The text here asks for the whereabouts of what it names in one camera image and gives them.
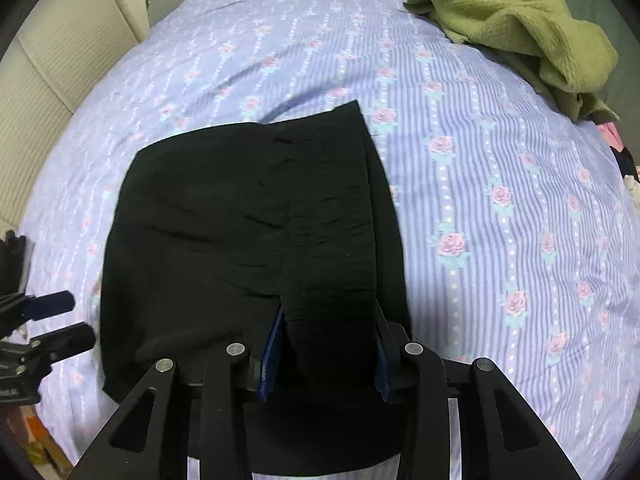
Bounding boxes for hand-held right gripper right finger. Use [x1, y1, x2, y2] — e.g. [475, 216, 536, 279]
[372, 305, 583, 480]

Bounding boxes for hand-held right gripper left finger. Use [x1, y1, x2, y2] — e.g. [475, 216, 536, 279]
[67, 305, 286, 480]

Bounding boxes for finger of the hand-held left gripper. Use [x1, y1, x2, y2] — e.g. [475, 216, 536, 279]
[27, 322, 97, 362]
[0, 290, 76, 322]

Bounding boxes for black pants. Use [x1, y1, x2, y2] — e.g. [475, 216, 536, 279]
[98, 100, 413, 476]

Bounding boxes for purple floral duvet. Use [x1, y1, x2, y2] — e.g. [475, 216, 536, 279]
[20, 0, 636, 480]

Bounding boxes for black and white garment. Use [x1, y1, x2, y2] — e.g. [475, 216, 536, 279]
[617, 147, 640, 183]

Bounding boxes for pink garment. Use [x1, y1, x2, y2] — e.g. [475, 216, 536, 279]
[597, 120, 626, 153]

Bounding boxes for green fleece garment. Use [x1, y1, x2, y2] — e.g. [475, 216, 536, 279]
[391, 0, 621, 122]

